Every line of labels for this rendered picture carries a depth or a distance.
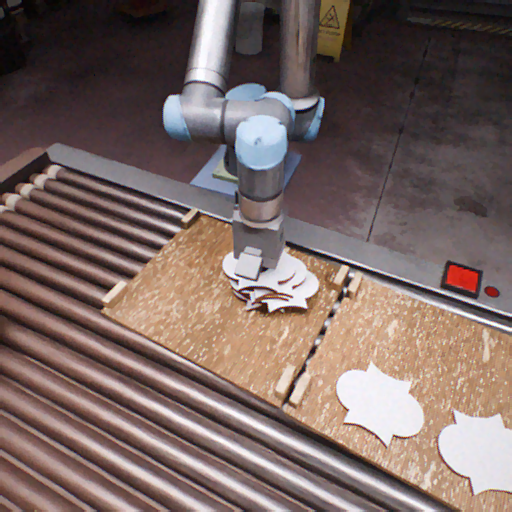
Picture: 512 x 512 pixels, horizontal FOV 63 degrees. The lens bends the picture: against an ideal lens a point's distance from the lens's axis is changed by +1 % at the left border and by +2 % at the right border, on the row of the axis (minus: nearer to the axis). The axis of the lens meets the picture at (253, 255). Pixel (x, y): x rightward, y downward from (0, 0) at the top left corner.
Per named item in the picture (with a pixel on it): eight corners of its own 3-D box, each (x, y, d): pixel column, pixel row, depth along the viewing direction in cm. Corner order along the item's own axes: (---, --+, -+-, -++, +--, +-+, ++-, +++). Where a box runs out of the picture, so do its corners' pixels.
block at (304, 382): (302, 377, 75) (303, 370, 73) (311, 382, 74) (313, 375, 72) (287, 406, 71) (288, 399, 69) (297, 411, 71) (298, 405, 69)
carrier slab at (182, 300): (197, 216, 106) (197, 211, 105) (349, 275, 93) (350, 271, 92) (102, 315, 86) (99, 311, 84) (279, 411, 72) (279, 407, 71)
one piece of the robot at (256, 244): (215, 222, 65) (221, 285, 77) (268, 235, 63) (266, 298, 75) (241, 178, 73) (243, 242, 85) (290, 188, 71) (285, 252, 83)
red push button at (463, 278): (448, 267, 95) (450, 263, 94) (476, 276, 93) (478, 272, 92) (443, 286, 91) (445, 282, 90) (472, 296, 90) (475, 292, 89)
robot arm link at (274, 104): (234, 85, 72) (219, 117, 65) (298, 89, 71) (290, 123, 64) (237, 126, 78) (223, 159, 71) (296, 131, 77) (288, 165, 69)
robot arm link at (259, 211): (275, 206, 65) (227, 195, 67) (274, 227, 68) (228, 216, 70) (289, 179, 69) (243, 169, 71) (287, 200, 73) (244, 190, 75)
